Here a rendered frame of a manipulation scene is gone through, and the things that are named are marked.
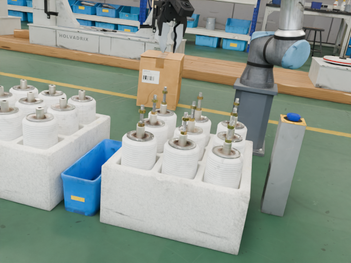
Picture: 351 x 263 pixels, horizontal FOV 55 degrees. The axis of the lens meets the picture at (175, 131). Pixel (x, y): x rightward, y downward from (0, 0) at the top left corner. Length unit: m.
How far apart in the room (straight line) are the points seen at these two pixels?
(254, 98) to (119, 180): 0.79
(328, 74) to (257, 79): 1.57
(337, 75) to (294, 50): 1.68
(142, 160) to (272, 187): 0.43
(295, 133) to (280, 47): 0.46
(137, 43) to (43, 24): 1.01
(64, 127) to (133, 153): 0.30
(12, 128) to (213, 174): 0.60
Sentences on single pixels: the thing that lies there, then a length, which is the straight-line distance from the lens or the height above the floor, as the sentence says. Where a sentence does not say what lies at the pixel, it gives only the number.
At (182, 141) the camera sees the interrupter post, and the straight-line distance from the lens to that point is 0.89.
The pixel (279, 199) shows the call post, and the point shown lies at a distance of 1.13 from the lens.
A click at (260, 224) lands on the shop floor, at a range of 1.10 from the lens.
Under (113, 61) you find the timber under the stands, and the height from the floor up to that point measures 0.04.
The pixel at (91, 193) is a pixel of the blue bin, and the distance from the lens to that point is 0.99.
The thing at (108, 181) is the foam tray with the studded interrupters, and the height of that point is 0.14.
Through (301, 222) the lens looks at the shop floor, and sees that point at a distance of 1.17.
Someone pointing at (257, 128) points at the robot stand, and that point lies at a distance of 1.53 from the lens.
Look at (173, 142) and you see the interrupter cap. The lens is 0.90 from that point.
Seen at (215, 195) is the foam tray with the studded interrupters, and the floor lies 0.16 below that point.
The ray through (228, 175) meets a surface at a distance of 0.87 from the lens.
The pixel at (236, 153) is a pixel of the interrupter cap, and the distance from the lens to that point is 0.89.
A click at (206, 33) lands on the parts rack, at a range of 5.65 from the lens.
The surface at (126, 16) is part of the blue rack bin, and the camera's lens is 6.08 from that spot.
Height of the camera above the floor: 0.60
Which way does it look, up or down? 21 degrees down
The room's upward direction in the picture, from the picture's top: 6 degrees clockwise
